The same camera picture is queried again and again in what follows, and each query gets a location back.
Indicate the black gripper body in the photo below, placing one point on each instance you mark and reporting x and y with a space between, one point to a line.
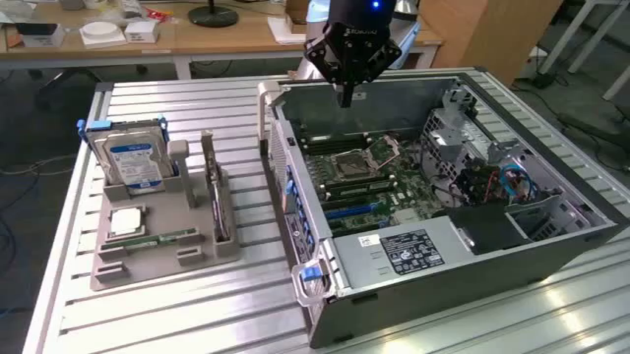
359 22

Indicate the green graphics card with fan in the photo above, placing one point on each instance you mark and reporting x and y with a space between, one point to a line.
216 206

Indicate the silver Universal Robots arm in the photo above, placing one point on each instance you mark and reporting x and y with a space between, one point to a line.
306 72

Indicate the white paper stack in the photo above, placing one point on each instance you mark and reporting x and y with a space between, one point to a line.
286 33

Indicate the wooden cabinet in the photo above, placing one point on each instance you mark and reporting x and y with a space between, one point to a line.
473 37

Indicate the wooden desk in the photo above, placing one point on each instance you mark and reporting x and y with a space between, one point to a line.
222 37

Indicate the black round lamp base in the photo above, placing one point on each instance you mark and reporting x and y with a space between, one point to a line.
212 16

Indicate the metal socket cover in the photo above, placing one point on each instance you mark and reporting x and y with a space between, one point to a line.
383 151

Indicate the CPU socket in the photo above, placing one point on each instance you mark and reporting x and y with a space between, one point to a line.
351 164

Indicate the red packet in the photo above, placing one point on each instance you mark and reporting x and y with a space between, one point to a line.
159 16

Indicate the small white cardboard box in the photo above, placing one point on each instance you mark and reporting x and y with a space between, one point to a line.
142 32

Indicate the green motherboard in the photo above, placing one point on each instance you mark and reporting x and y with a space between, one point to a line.
409 191

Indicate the white box with round disc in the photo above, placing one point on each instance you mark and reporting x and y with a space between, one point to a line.
102 35

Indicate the hard disk in blue carrier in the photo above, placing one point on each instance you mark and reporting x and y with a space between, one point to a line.
130 162

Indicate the grey disk bay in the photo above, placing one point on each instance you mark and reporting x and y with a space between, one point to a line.
541 217

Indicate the grey plastic parts rack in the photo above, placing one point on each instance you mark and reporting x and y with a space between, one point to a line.
162 221

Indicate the black and white box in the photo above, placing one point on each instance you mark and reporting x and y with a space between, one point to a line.
40 35

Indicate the grey power supply unit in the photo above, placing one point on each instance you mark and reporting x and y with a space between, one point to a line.
364 265

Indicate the blue case release latch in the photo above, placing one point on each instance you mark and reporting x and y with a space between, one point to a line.
310 274

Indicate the silver CPU chip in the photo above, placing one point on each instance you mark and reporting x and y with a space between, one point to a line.
124 221

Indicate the open black PC case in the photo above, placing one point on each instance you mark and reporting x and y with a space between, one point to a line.
443 295

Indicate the white metal table frame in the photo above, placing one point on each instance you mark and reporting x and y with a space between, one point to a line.
566 37

